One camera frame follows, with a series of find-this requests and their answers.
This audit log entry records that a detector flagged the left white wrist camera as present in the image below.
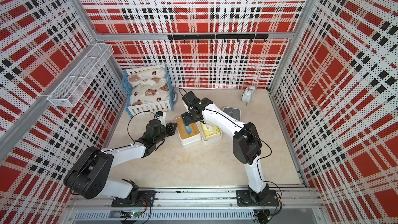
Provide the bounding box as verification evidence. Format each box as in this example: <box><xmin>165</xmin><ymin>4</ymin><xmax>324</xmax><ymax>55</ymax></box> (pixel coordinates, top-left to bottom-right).
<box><xmin>155</xmin><ymin>111</ymin><xmax>166</xmax><ymax>126</ymax></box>

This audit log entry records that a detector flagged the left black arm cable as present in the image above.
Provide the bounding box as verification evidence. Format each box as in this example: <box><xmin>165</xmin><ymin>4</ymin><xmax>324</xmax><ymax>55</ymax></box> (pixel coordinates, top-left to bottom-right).
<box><xmin>126</xmin><ymin>110</ymin><xmax>158</xmax><ymax>145</ymax></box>

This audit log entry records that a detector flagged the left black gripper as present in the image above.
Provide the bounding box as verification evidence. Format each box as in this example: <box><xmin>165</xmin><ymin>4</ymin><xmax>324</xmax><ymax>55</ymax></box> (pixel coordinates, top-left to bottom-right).
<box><xmin>154</xmin><ymin>122</ymin><xmax>178</xmax><ymax>144</ymax></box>

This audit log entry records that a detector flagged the white tissue box base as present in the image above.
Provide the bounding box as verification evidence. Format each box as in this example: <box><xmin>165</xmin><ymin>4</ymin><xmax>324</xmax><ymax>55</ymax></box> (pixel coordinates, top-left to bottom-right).
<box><xmin>198</xmin><ymin>122</ymin><xmax>223</xmax><ymax>146</ymax></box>
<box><xmin>180</xmin><ymin>134</ymin><xmax>202</xmax><ymax>149</ymax></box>

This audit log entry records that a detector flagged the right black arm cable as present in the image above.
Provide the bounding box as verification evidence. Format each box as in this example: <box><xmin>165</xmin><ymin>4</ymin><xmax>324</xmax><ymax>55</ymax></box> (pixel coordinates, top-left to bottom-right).
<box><xmin>178</xmin><ymin>88</ymin><xmax>283</xmax><ymax>200</ymax></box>

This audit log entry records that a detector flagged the bear print pillow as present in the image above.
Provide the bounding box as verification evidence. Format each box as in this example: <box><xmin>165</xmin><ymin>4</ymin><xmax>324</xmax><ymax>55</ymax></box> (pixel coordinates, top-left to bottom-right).
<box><xmin>127</xmin><ymin>68</ymin><xmax>170</xmax><ymax>106</ymax></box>

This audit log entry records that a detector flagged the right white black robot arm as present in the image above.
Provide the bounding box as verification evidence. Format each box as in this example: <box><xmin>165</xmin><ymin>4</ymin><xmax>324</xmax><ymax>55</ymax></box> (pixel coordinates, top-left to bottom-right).
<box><xmin>181</xmin><ymin>91</ymin><xmax>282</xmax><ymax>207</ymax></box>

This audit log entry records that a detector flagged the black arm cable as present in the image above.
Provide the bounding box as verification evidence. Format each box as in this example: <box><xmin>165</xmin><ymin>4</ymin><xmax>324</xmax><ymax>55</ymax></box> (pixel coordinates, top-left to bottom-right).
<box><xmin>126</xmin><ymin>110</ymin><xmax>158</xmax><ymax>145</ymax></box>
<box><xmin>178</xmin><ymin>88</ymin><xmax>283</xmax><ymax>200</ymax></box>

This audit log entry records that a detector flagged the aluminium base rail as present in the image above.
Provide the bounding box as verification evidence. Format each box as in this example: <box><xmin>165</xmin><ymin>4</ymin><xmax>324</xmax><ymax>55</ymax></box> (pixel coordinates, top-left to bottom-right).
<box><xmin>62</xmin><ymin>187</ymin><xmax>329</xmax><ymax>224</ymax></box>

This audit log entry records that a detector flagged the wooden tissue box lid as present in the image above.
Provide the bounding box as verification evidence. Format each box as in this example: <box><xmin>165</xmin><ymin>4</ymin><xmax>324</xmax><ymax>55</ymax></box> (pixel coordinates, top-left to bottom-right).
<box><xmin>175</xmin><ymin>117</ymin><xmax>201</xmax><ymax>142</ymax></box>

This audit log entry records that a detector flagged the yellow tissue paper pack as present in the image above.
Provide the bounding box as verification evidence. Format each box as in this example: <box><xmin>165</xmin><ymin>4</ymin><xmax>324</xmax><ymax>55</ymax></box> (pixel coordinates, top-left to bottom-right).
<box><xmin>201</xmin><ymin>122</ymin><xmax>221</xmax><ymax>140</ymax></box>

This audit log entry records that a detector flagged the blue tissue paper pack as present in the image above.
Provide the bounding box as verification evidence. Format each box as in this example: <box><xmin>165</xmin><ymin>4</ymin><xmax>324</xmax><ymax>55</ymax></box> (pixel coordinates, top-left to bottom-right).
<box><xmin>185</xmin><ymin>126</ymin><xmax>192</xmax><ymax>134</ymax></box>

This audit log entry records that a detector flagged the green circuit board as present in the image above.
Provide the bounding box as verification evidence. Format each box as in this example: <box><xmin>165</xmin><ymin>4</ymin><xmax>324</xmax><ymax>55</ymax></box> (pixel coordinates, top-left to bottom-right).
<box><xmin>119</xmin><ymin>211</ymin><xmax>145</xmax><ymax>219</ymax></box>

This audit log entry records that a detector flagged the white soap dispenser bottle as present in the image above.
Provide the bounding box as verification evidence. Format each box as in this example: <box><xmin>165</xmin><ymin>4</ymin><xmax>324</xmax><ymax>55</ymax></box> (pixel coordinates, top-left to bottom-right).
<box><xmin>241</xmin><ymin>85</ymin><xmax>256</xmax><ymax>105</ymax></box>

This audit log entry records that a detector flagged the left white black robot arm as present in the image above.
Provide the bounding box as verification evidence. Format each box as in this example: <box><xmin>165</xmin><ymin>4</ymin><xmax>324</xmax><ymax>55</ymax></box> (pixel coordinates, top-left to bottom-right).
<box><xmin>63</xmin><ymin>119</ymin><xmax>178</xmax><ymax>207</ymax></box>

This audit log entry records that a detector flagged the white wire mesh shelf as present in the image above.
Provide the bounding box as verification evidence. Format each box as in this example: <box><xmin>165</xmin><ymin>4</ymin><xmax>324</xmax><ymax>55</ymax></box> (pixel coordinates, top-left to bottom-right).
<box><xmin>47</xmin><ymin>43</ymin><xmax>114</xmax><ymax>107</ymax></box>

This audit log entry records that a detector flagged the black wall hook rail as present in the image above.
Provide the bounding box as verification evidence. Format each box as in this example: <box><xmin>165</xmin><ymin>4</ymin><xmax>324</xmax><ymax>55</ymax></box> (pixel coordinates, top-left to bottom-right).
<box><xmin>167</xmin><ymin>34</ymin><xmax>269</xmax><ymax>41</ymax></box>

